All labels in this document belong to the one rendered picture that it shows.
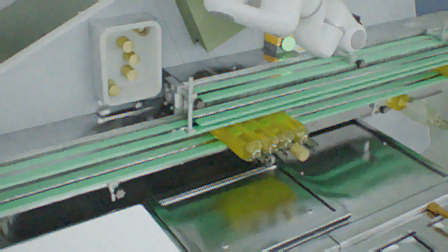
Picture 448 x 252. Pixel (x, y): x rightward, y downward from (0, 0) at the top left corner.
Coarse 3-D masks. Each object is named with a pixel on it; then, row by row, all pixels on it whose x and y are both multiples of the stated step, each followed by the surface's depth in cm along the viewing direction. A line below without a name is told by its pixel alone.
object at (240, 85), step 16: (368, 48) 196; (384, 48) 198; (400, 48) 197; (416, 48) 199; (304, 64) 181; (320, 64) 182; (336, 64) 182; (352, 64) 184; (240, 80) 168; (256, 80) 169; (272, 80) 169; (288, 80) 170; (208, 96) 158; (224, 96) 159
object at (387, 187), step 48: (336, 144) 196; (384, 144) 198; (96, 192) 166; (144, 192) 167; (336, 192) 171; (384, 192) 172; (432, 192) 168; (0, 240) 146; (336, 240) 148; (384, 240) 151; (432, 240) 152
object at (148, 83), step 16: (112, 32) 153; (128, 32) 156; (160, 32) 153; (112, 48) 155; (144, 48) 161; (160, 48) 155; (112, 64) 157; (144, 64) 163; (160, 64) 158; (128, 80) 163; (144, 80) 165; (160, 80) 160; (112, 96) 157; (128, 96) 158; (144, 96) 159
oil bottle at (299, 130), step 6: (270, 114) 174; (276, 114) 174; (282, 114) 174; (276, 120) 171; (282, 120) 170; (288, 120) 171; (294, 120) 171; (288, 126) 168; (294, 126) 167; (300, 126) 168; (306, 126) 168; (294, 132) 166; (300, 132) 165; (306, 132) 166; (294, 138) 166; (300, 138) 166; (300, 144) 167
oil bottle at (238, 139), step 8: (224, 128) 165; (232, 128) 165; (240, 128) 165; (216, 136) 170; (224, 136) 166; (232, 136) 162; (240, 136) 161; (248, 136) 161; (232, 144) 163; (240, 144) 159; (248, 144) 157; (256, 144) 158; (240, 152) 160; (248, 152) 157; (248, 160) 159
